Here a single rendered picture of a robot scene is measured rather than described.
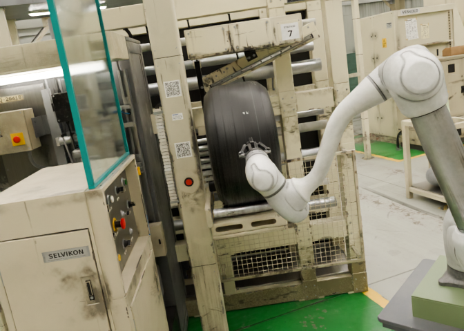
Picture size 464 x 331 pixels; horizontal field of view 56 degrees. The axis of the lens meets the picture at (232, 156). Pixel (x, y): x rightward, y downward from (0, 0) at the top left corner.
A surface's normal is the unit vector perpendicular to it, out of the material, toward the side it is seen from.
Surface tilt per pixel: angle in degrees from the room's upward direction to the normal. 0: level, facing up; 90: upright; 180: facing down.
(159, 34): 90
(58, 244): 90
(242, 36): 90
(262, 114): 59
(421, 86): 80
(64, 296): 90
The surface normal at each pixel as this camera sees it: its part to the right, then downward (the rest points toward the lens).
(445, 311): -0.65, 0.25
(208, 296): 0.04, 0.20
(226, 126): -0.04, -0.25
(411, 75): -0.21, 0.14
